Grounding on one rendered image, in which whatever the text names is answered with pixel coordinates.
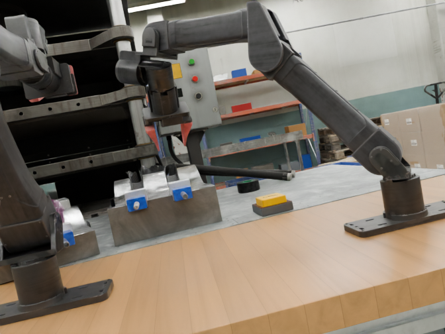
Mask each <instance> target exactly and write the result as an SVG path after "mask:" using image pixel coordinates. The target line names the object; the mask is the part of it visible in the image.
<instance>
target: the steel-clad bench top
mask: <svg viewBox="0 0 445 334"><path fill-rule="evenodd" d="M411 173H415V174H416V175H419V176H420V180H426V179H429V178H434V177H437V176H442V175H445V170H442V169H426V168H411ZM381 179H383V176H379V175H375V174H372V173H370V172H368V171H367V170H366V169H365V168H364V167H363V166H350V165H334V164H331V165H328V166H322V167H318V168H313V169H310V170H304V171H300V172H296V173H295V177H294V178H291V181H285V180H272V179H265V180H259V183H260V189H259V190H257V191H254V192H249V193H244V194H240V193H238V188H237V186H233V187H229V188H224V189H220V190H217V197H218V201H219V207H220V211H221V217H222V221H220V222H217V223H212V224H209V225H204V226H200V227H196V228H192V229H187V230H184V231H178V232H175V233H170V234H167V235H162V236H159V237H154V238H151V239H145V240H142V241H137V242H133V243H129V244H125V245H121V246H117V247H116V246H115V243H114V240H113V234H112V230H111V225H110V221H109V216H108V214H107V215H102V216H98V217H93V218H89V219H84V220H85V223H86V221H88V222H89V223H90V225H91V228H92V229H94V230H95V234H96V237H97V243H98V246H99V252H100V254H97V255H95V256H90V257H88V258H84V259H81V260H77V261H75V262H71V263H68V264H65V265H61V266H59V268H63V267H67V266H71V265H75V264H79V263H83V262H88V261H91V260H96V259H99V258H105V257H108V256H113V255H116V254H120V253H124V252H129V251H134V250H137V249H142V248H145V247H151V246H154V245H158V244H162V243H166V242H170V241H175V240H178V239H183V238H186V237H191V236H194V235H200V234H203V233H208V232H211V231H216V230H219V229H224V228H227V227H232V226H235V225H241V224H244V223H249V222H252V221H257V220H260V219H265V218H268V217H273V216H276V215H281V214H284V213H290V212H293V211H298V210H301V209H306V208H310V207H314V206H318V205H322V204H326V203H330V202H334V201H339V200H342V199H347V198H350V197H356V196H359V195H364V194H368V193H372V192H376V191H380V190H381V186H380V182H379V181H380V180H381ZM274 193H279V194H283V195H285V196H286V199H288V200H290V201H292V202H293V209H292V210H289V211H284V212H281V213H276V214H273V215H268V216H265V217H262V216H260V215H258V214H257V213H254V212H253V209H252V204H255V203H256V197H261V196H264V195H270V194H274ZM86 224H87V223H86Z"/></svg>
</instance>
